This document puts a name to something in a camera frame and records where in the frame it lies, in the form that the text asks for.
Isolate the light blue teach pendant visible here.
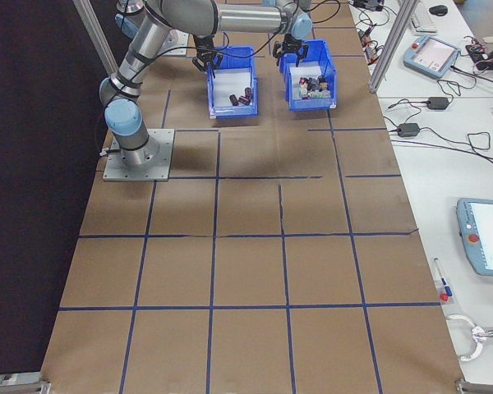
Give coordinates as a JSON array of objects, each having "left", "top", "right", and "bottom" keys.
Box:
[
  {"left": 402, "top": 35, "right": 463, "bottom": 81},
  {"left": 454, "top": 197, "right": 493, "bottom": 277}
]

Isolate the red black connector cable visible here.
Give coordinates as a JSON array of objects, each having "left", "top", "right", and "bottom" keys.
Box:
[{"left": 356, "top": 10, "right": 385, "bottom": 65}]

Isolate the black arm base cable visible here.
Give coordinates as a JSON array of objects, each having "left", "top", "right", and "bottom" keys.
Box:
[{"left": 93, "top": 117, "right": 127, "bottom": 159}]

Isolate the white foam liner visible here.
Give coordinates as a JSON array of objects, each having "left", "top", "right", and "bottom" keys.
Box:
[
  {"left": 289, "top": 61, "right": 326, "bottom": 100},
  {"left": 212, "top": 67, "right": 256, "bottom": 108}
]

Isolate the blue plastic switch bin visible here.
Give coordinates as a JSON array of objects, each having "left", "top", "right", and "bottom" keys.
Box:
[{"left": 278, "top": 39, "right": 338, "bottom": 112}]

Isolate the black electronics board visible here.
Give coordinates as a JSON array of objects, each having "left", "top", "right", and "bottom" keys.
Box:
[{"left": 464, "top": 36, "right": 493, "bottom": 71}]

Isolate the black adapter power cable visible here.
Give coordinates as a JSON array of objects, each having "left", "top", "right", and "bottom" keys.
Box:
[
  {"left": 417, "top": 125, "right": 493, "bottom": 166},
  {"left": 386, "top": 97, "right": 431, "bottom": 111}
]

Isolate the white marker blue cap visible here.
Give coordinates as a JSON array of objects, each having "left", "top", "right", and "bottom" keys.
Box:
[{"left": 432, "top": 257, "right": 450, "bottom": 288}]

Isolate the white square base plate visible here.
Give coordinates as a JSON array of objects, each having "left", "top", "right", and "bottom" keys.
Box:
[
  {"left": 102, "top": 128, "right": 176, "bottom": 182},
  {"left": 168, "top": 29, "right": 190, "bottom": 57}
]

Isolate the black pendant cable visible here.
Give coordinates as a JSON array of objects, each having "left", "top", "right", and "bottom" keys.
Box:
[{"left": 436, "top": 65, "right": 493, "bottom": 99}]

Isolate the aluminium profile post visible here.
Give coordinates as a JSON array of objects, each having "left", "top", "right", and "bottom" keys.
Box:
[{"left": 368, "top": 0, "right": 421, "bottom": 94}]

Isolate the aluminium frame corner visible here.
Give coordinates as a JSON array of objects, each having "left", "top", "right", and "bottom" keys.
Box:
[
  {"left": 454, "top": 378, "right": 493, "bottom": 394},
  {"left": 0, "top": 371, "right": 51, "bottom": 394}
]

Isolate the aluminium frame post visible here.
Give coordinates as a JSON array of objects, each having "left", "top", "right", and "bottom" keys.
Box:
[{"left": 71, "top": 0, "right": 119, "bottom": 77}]

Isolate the white computer keyboard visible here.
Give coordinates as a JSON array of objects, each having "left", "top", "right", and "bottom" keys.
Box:
[{"left": 410, "top": 2, "right": 439, "bottom": 34}]

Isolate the black electronic device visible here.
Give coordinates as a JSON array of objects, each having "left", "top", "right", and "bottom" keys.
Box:
[{"left": 352, "top": 0, "right": 385, "bottom": 12}]

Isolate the blue plastic battery bin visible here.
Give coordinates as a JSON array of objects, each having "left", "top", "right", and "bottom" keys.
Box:
[{"left": 206, "top": 44, "right": 260, "bottom": 121}]

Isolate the white ring shaped tool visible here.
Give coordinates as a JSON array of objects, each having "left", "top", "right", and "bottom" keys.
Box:
[{"left": 445, "top": 314, "right": 488, "bottom": 363}]

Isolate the black frame cover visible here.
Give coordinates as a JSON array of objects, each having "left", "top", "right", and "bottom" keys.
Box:
[{"left": 0, "top": 0, "right": 122, "bottom": 381}]

